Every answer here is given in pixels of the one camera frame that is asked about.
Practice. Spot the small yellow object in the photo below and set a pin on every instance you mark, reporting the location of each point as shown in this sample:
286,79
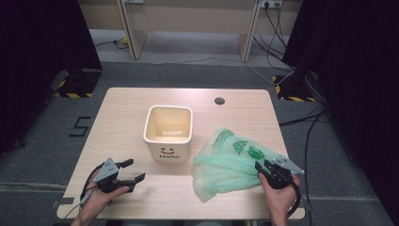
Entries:
124,40

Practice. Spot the white wall power outlet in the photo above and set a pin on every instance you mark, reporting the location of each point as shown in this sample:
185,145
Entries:
271,3

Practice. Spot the green printed plastic bag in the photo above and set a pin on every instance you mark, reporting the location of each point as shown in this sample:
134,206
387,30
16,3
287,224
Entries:
226,169

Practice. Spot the person's left hand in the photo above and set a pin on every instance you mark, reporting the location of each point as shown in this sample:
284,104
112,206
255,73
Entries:
100,199

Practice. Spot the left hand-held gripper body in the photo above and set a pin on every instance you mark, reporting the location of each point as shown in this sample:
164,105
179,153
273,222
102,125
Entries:
106,175

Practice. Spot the black curtain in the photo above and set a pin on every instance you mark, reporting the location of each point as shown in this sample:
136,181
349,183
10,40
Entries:
37,62
360,94

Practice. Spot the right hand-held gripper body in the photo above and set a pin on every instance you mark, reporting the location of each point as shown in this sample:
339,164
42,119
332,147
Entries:
279,175

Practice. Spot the person's right hand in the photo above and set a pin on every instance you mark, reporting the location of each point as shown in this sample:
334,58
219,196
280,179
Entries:
279,199

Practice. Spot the black stand base hazard tape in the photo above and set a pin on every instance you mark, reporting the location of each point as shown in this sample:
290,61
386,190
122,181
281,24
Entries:
78,83
293,86

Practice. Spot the cream bin with smiley face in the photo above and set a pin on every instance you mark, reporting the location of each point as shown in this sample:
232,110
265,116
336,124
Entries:
169,152

